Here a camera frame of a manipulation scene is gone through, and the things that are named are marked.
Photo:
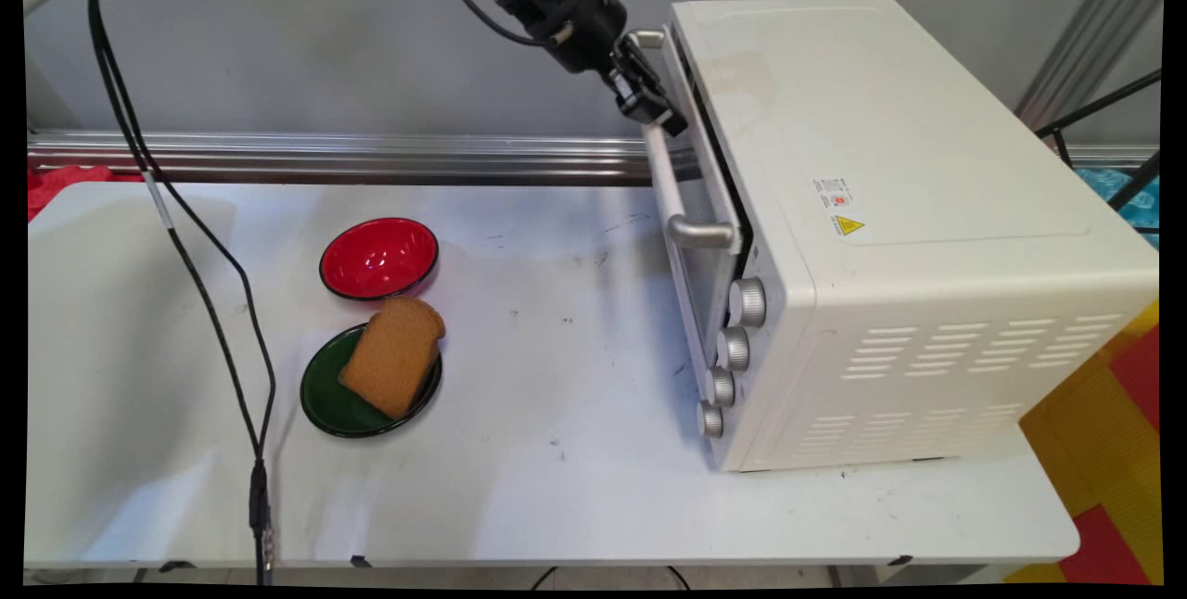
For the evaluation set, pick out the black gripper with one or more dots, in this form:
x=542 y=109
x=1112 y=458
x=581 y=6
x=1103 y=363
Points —
x=580 y=15

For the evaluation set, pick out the white printed label sticker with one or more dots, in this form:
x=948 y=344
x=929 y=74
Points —
x=832 y=192

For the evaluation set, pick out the silver oven knob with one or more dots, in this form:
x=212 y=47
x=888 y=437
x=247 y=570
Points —
x=721 y=387
x=710 y=420
x=748 y=302
x=734 y=349

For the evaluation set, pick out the yellow warning triangle sticker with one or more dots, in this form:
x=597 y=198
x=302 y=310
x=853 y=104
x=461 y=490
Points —
x=848 y=226

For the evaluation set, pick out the white toaster oven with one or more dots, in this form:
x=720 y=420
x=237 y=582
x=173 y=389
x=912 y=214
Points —
x=927 y=210

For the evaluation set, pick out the red bowl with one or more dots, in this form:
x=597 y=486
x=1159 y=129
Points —
x=378 y=256

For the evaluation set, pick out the brown bread slice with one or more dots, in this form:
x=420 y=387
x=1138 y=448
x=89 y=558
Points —
x=391 y=358

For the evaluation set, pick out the green plate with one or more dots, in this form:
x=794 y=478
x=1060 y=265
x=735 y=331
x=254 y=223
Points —
x=327 y=400

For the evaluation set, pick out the blue plastic object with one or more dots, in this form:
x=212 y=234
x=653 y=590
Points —
x=1139 y=200

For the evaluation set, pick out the yellow red foam floor mat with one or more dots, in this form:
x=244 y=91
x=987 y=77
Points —
x=1094 y=451

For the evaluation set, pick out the red cloth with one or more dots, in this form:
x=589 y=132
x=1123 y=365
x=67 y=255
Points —
x=65 y=186

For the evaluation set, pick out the aluminium rail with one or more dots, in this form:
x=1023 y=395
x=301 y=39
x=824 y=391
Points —
x=352 y=156

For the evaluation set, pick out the aluminium profile post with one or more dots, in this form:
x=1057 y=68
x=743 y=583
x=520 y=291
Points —
x=1094 y=33

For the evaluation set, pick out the black metal stand frame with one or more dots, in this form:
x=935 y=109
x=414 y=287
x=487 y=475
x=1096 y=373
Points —
x=1099 y=108

